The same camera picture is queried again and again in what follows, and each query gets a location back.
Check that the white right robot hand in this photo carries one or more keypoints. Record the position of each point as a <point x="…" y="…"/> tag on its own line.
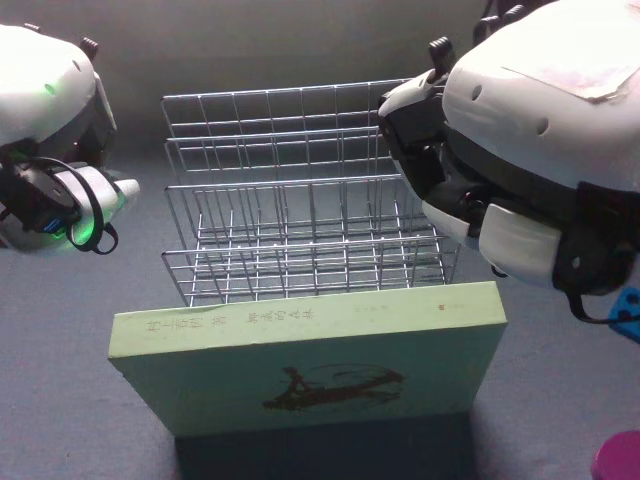
<point x="540" y="75"/>

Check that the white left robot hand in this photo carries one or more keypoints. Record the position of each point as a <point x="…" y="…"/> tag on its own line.
<point x="45" y="75"/>

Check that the blue perforated plastic piece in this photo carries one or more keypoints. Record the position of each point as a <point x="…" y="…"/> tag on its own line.
<point x="631" y="330"/>

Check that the grey table cloth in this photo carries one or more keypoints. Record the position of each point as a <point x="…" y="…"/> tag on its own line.
<point x="50" y="350"/>

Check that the magenta round disc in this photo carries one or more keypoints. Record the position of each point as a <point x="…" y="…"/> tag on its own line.
<point x="620" y="460"/>

